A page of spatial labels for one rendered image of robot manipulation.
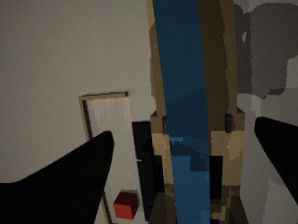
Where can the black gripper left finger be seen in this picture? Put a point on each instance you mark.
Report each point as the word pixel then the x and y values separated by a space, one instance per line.
pixel 65 192

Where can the dark red cube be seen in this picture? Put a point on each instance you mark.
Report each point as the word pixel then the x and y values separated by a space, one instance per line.
pixel 125 205

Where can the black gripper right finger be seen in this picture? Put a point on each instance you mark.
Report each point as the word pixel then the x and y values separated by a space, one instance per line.
pixel 280 143

